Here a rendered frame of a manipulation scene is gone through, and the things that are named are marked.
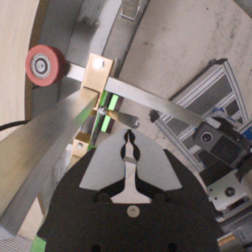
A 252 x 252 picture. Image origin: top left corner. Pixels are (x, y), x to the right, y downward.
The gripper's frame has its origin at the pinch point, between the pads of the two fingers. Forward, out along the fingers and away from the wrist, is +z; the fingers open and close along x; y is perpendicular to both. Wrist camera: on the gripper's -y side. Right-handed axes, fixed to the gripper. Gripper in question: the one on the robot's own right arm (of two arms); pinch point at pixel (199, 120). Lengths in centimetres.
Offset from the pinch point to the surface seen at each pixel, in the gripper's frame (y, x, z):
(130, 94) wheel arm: -22.9, -0.4, -3.6
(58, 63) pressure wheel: -38.0, 1.4, -8.2
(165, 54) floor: 2, 28, 83
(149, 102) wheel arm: -18.2, -0.5, -3.6
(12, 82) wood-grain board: -49, -5, -8
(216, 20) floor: 32, 82, 83
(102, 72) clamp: -30.2, 2.0, -4.7
